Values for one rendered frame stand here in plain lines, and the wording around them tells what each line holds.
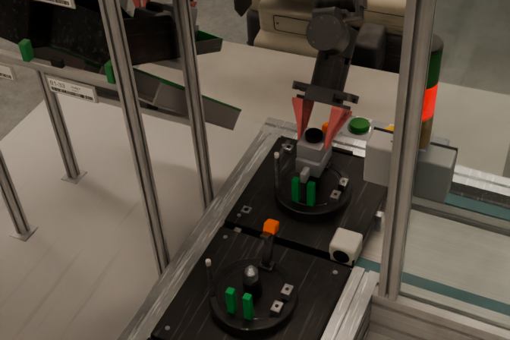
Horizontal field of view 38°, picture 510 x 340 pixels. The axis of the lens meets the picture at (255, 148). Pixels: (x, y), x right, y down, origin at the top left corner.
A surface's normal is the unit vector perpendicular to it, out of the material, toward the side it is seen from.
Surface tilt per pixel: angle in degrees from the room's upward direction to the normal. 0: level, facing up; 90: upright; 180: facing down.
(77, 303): 0
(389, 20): 90
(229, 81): 0
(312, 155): 91
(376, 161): 90
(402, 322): 90
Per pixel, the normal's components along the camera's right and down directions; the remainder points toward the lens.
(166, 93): 0.82, 0.35
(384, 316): -0.42, 0.62
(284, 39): -0.11, -0.65
